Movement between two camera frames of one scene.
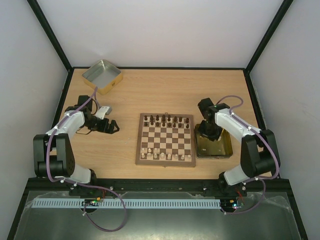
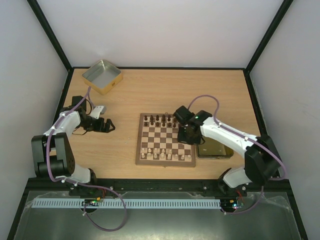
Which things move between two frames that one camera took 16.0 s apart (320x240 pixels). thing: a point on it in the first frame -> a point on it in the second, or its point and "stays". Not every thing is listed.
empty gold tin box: [103, 75] stays
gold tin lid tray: [221, 148] stays
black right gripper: [210, 132] -> [186, 136]
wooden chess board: [166, 140] stays
